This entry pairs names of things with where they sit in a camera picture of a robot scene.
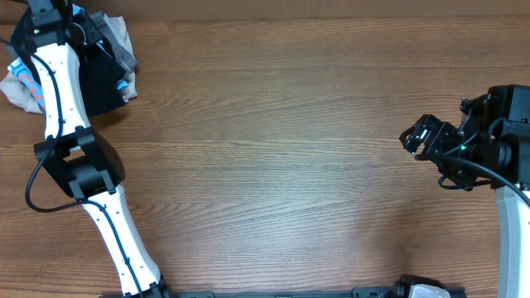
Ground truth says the black t-shirt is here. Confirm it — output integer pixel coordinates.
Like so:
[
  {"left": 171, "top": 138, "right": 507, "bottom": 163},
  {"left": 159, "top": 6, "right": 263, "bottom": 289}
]
[{"left": 11, "top": 5, "right": 124, "bottom": 97}]

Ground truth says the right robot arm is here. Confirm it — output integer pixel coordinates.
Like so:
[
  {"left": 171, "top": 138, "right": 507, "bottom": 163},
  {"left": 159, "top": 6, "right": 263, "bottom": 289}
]
[{"left": 399, "top": 84, "right": 529, "bottom": 297}]

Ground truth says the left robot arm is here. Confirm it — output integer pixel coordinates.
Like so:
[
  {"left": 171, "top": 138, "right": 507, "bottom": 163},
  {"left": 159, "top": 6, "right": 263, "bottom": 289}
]
[{"left": 17, "top": 1, "right": 172, "bottom": 297}]

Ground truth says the grey folded garment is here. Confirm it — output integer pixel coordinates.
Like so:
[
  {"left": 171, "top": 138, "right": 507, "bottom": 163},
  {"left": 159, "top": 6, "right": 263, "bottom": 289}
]
[{"left": 7, "top": 10, "right": 139, "bottom": 75}]

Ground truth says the light blue printed t-shirt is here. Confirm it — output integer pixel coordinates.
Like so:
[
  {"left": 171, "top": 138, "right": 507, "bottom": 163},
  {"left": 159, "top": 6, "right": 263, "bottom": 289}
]
[{"left": 1, "top": 4, "right": 137, "bottom": 117}]

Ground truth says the beige folded garment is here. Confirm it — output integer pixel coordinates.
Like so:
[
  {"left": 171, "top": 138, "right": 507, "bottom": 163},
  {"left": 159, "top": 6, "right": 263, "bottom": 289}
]
[{"left": 1, "top": 12, "right": 137, "bottom": 117}]

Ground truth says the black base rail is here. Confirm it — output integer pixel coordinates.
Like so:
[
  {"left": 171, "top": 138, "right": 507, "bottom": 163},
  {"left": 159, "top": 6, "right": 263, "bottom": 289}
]
[{"left": 99, "top": 286, "right": 469, "bottom": 298}]

